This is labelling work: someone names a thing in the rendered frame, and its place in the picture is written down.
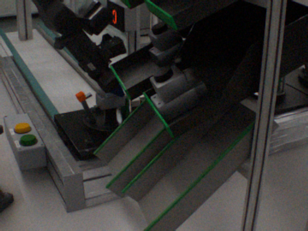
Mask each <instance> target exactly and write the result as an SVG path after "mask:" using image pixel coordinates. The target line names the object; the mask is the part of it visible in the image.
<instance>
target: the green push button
mask: <svg viewBox="0 0 308 231"><path fill-rule="evenodd" d="M36 141H37V140H36V136H35V135H31V134H28V135H24V136H22V137H21V139H20V142H21V144H23V145H31V144H34V143H35V142H36Z"/></svg>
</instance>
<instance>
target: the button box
mask: <svg viewBox="0 0 308 231"><path fill-rule="evenodd" d="M3 119H4V128H5V135H6V137H7V140H8V142H9V144H10V147H11V150H12V152H13V155H14V157H15V160H16V161H17V163H18V165H19V168H20V170H21V171H25V170H30V169H36V168H40V167H45V166H47V160H46V147H45V144H44V142H43V141H42V139H41V137H40V135H39V133H38V132H37V130H36V128H35V126H34V124H33V122H32V120H31V119H30V117H29V115H28V113H27V112H25V113H21V114H15V115H8V116H5V117H3ZM18 123H28V124H29V125H30V130H29V131H28V132H25V133H24V132H16V130H15V126H16V125H17V124H18ZM28 134H31V135H35V136H36V140H37V141H36V142H35V143H34V144H31V145H23V144H21V142H20V139H21V137H22V136H24V135H28Z"/></svg>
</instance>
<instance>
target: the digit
mask: <svg viewBox="0 0 308 231"><path fill-rule="evenodd" d="M111 12H112V14H113V15H114V20H113V21H112V22H111V24H112V25H114V26H116V27H118V10H117V7H116V6H115V5H112V4H111Z"/></svg>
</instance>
